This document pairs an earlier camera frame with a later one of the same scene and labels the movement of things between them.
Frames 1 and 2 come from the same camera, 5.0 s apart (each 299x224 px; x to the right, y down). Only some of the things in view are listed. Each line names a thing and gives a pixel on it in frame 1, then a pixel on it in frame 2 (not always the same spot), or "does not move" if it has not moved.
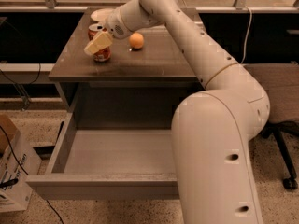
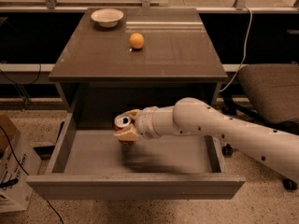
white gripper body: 114,24 to 144,123
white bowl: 102,14 does not move
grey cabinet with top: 139,88 does not move
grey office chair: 281,85 does not move
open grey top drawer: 108,163 does not move
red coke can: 93,30 to 123,121
